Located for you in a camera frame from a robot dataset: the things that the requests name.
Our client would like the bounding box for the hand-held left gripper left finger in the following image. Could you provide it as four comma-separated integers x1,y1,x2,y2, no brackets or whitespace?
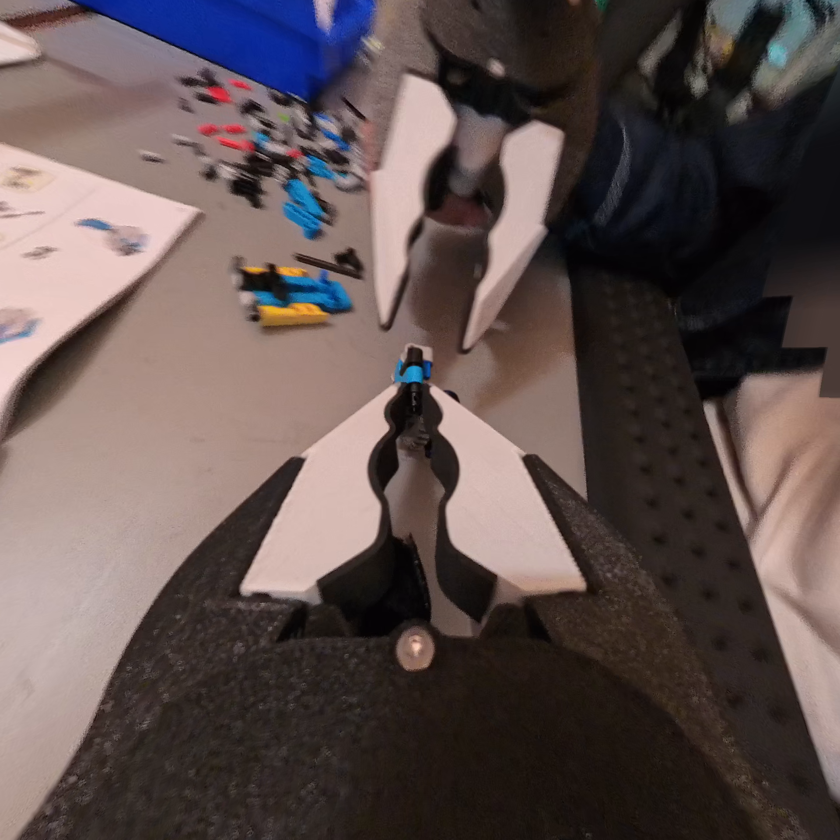
241,384,401,607

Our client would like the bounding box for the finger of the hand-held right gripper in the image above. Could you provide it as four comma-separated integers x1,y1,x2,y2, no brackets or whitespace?
371,73,458,332
460,121,568,353

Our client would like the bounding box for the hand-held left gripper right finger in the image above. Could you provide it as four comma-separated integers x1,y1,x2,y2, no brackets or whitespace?
431,384,589,618

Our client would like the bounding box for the yellow blue brick assembly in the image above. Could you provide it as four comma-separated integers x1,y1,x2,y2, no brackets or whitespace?
234,260,355,329

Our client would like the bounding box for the black blue brick assembly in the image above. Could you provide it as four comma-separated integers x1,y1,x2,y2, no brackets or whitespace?
392,344,441,454

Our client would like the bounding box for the person's right forearm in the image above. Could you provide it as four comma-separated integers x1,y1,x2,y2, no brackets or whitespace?
558,79,840,395

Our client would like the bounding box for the grey desk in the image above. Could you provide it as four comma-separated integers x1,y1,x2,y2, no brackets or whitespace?
0,14,585,840

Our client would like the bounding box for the person's right hand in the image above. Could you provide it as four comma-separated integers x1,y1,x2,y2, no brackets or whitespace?
434,184,500,231

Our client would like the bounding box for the pile of loose brick parts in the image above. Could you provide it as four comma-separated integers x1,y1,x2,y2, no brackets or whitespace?
138,66,375,240

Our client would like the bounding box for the blue plastic bin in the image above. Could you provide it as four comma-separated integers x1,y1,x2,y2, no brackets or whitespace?
79,0,375,99

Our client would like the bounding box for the white shirt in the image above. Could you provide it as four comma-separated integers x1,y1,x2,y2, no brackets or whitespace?
703,368,840,788

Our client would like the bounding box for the building instruction booklet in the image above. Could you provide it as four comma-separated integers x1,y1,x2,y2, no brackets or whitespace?
0,142,204,441

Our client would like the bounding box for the white stand base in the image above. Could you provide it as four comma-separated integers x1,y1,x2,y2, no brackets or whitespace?
0,20,40,67

